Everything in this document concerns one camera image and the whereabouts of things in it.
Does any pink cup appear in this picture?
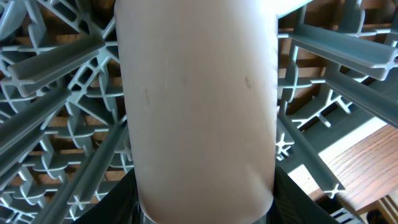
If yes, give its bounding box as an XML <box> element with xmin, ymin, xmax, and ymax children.
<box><xmin>113</xmin><ymin>0</ymin><xmax>279</xmax><ymax>224</ymax></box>

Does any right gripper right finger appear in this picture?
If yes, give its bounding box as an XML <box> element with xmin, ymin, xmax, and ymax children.
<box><xmin>267</xmin><ymin>167</ymin><xmax>338</xmax><ymax>224</ymax></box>

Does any grey dishwasher rack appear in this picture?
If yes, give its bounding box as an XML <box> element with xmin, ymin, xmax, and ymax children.
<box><xmin>1</xmin><ymin>0</ymin><xmax>397</xmax><ymax>223</ymax></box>

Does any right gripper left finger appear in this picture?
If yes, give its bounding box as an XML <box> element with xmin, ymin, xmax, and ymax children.
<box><xmin>73</xmin><ymin>169</ymin><xmax>143</xmax><ymax>224</ymax></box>

